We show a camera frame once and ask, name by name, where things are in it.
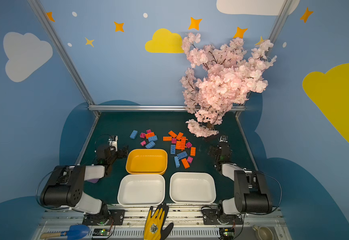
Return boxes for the blue garden trowel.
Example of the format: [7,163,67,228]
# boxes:
[40,225,90,240]

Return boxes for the orange lego brick cluster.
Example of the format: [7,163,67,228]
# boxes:
[145,132,155,139]

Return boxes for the orange lego pile centre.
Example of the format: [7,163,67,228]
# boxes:
[176,132,188,151]

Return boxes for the orange lego plate bottom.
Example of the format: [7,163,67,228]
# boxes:
[181,159,190,169]

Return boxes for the pink cherry blossom tree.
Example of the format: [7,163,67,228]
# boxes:
[180,33,277,138]

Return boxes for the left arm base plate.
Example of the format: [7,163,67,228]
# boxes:
[82,209,125,226]

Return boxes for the beige ceramic cup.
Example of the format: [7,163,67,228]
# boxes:
[252,225,274,240]

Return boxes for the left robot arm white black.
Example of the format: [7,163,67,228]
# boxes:
[35,146,128,215]

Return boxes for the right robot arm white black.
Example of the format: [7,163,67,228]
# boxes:
[208,142,273,215]

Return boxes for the orange lego plate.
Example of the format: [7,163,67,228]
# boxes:
[181,159,190,169]
[162,137,172,142]
[190,147,196,157]

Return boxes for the purple pink toy spatula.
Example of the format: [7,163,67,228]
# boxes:
[87,179,100,184]

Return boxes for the blue lego brick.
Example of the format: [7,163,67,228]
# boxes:
[145,141,155,149]
[148,136,157,142]
[177,151,188,160]
[129,130,138,139]
[170,145,176,155]

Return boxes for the yellow plastic tray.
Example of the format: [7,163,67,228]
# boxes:
[125,149,168,175]

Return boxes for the orange lego brick top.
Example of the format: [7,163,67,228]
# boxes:
[168,131,177,139]

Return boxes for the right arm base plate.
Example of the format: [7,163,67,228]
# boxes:
[201,206,244,226]

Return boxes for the right white plastic tray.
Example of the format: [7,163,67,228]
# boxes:
[169,172,216,204]

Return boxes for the yellow black work glove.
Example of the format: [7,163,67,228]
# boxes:
[143,203,174,240]

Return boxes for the white plastic tray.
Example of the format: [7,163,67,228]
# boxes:
[169,172,216,204]
[117,174,165,207]

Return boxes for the left white plastic tray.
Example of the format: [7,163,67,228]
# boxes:
[117,174,165,207]

